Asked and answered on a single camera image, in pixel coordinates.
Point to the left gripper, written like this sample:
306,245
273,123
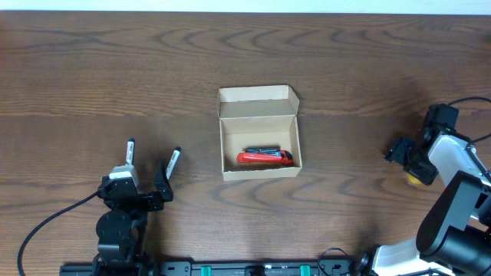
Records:
153,202

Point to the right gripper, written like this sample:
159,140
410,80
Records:
392,155

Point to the yellow tape roll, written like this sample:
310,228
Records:
414,180

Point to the blue capped marker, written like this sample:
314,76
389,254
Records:
130,152

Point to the red black stapler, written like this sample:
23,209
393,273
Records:
266,150

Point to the red utility knife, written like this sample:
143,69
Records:
285,158

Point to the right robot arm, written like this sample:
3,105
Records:
446,244

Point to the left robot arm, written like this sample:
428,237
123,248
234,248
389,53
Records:
121,231

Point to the black capped marker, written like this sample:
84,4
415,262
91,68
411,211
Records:
172,163

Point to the open cardboard box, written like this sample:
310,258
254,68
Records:
258,117

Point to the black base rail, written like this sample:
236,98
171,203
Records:
333,261

